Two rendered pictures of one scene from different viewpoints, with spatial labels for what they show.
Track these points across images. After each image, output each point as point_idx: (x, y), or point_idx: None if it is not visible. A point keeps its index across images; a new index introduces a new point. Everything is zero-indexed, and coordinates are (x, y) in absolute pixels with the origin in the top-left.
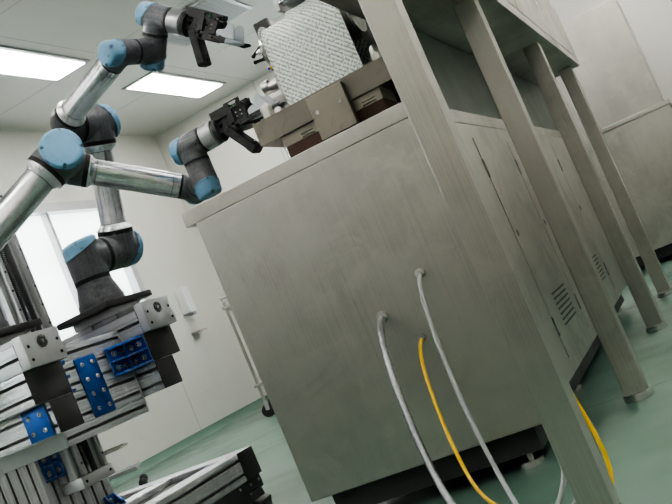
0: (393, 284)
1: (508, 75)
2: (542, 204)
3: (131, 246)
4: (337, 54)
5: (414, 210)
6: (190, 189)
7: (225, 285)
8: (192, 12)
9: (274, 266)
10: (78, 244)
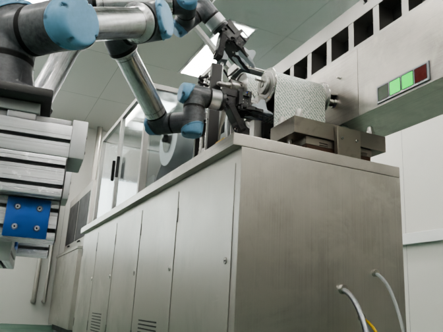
0: (356, 271)
1: None
2: None
3: None
4: (314, 116)
5: (383, 232)
6: (175, 121)
7: (242, 203)
8: (231, 25)
9: (285, 212)
10: None
